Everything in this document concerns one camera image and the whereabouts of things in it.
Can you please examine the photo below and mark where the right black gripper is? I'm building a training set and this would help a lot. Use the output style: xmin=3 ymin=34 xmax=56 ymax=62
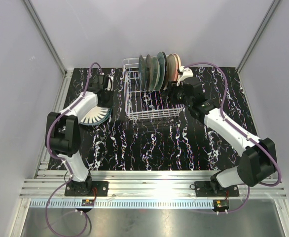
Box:
xmin=160 ymin=81 xmax=192 ymax=108

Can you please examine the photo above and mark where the white blue sunburst plate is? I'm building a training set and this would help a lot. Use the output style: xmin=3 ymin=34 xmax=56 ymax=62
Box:
xmin=80 ymin=106 xmax=109 ymax=126

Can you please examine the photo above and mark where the orange cream leaf plate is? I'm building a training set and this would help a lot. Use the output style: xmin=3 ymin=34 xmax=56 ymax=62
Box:
xmin=174 ymin=53 xmax=181 ymax=80

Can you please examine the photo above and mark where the green plate with flower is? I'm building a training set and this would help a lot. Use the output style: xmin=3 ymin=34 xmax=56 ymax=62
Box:
xmin=150 ymin=56 xmax=160 ymax=91

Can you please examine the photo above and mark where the dark striped rim plate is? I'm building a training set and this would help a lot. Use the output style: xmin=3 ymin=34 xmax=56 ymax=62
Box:
xmin=156 ymin=51 xmax=167 ymax=91

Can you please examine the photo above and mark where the grey reindeer snowflake plate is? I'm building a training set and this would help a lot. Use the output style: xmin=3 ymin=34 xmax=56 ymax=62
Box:
xmin=145 ymin=54 xmax=153 ymax=90

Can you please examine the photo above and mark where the white watermelon plate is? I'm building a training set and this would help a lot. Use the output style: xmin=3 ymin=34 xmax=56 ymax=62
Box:
xmin=91 ymin=109 xmax=112 ymax=125

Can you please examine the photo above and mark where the pink cream branch plate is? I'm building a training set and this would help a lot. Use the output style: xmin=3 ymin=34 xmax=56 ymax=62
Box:
xmin=167 ymin=54 xmax=178 ymax=82

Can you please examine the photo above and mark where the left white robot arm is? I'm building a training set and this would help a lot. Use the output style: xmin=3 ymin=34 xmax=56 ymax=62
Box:
xmin=45 ymin=73 xmax=113 ymax=196

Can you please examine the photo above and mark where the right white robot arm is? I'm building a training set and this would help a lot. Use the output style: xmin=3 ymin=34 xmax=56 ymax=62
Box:
xmin=166 ymin=77 xmax=279 ymax=196

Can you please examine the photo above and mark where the white wire dish rack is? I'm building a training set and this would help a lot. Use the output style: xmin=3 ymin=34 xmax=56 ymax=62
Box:
xmin=122 ymin=58 xmax=184 ymax=120

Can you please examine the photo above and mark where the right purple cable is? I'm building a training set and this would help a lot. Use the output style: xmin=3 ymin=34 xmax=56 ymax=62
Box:
xmin=183 ymin=61 xmax=282 ymax=213

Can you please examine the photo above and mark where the aluminium mounting rail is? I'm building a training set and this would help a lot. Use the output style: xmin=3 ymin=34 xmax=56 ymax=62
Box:
xmin=18 ymin=170 xmax=287 ymax=200

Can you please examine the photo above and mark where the left aluminium frame post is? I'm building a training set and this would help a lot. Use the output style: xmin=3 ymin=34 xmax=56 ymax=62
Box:
xmin=21 ymin=0 xmax=68 ymax=76

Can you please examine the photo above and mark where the aluminium frame post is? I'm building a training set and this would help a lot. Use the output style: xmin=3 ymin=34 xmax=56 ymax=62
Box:
xmin=21 ymin=0 xmax=68 ymax=76
xmin=236 ymin=0 xmax=282 ymax=73

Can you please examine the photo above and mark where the right aluminium frame post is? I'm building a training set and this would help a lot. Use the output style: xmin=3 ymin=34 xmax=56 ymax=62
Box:
xmin=236 ymin=0 xmax=282 ymax=73

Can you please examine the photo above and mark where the white slotted cable duct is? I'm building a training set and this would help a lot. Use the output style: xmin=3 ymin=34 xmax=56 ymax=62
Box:
xmin=30 ymin=199 xmax=230 ymax=208

